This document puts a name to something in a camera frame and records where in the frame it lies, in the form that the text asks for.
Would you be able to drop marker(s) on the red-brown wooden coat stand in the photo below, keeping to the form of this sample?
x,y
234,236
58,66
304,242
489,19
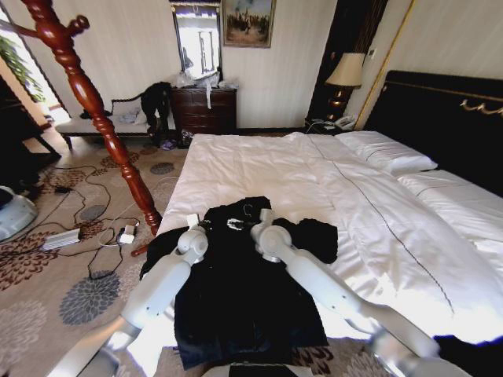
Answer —
x,y
78,82

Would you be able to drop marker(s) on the black garment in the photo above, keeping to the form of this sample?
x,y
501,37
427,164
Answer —
x,y
243,282

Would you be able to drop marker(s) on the white telephone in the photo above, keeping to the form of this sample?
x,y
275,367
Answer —
x,y
345,121

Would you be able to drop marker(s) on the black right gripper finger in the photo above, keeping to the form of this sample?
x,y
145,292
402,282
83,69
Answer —
x,y
247,210
236,225

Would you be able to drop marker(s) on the table lamp with cream shade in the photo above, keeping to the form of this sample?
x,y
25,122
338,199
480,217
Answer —
x,y
346,70

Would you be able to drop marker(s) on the dark nightstand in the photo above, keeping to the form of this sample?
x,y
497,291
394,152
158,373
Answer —
x,y
318,127

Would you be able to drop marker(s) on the dark wooden furniture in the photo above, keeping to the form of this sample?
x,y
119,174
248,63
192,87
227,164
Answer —
x,y
19,137

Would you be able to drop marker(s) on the white round machine base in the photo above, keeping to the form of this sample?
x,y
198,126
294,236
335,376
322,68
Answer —
x,y
13,216

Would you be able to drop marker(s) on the white bed sheet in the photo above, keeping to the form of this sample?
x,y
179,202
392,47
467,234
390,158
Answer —
x,y
452,196

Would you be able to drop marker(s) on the white charger block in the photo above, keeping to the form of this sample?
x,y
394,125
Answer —
x,y
126,235

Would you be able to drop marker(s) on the black clothes pile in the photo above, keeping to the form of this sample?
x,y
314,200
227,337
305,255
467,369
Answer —
x,y
155,102

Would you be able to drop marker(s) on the framed painting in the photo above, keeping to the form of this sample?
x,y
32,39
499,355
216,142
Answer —
x,y
247,23

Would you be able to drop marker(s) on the green plant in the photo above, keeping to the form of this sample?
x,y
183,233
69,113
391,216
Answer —
x,y
17,63

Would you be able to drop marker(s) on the white upholstered bench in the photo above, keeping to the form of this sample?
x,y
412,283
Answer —
x,y
98,123

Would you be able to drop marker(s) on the white pillow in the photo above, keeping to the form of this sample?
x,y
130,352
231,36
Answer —
x,y
385,151

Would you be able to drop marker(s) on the white hanging cloth strip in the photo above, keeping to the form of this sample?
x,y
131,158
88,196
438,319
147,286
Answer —
x,y
208,96

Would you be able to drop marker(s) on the white robot front shell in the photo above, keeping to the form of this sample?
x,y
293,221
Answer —
x,y
257,371

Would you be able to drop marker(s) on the black headboard with gold trim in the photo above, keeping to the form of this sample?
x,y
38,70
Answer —
x,y
424,118

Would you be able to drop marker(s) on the wall mirror with dark frame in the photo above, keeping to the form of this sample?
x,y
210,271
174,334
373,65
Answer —
x,y
196,39

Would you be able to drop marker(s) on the dark wooden dresser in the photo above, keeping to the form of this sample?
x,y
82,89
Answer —
x,y
196,112

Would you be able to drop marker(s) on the silver power brick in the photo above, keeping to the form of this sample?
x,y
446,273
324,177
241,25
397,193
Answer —
x,y
61,239

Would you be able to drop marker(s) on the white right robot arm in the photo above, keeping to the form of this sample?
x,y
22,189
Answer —
x,y
314,282

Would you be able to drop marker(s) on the white duvet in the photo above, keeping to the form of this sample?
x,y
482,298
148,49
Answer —
x,y
275,173

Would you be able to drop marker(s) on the clear plastic bags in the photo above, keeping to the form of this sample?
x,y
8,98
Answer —
x,y
188,79

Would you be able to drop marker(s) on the small black power adapter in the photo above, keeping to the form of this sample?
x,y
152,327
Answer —
x,y
62,189

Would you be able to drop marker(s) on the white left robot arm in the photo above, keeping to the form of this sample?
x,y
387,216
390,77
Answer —
x,y
165,290

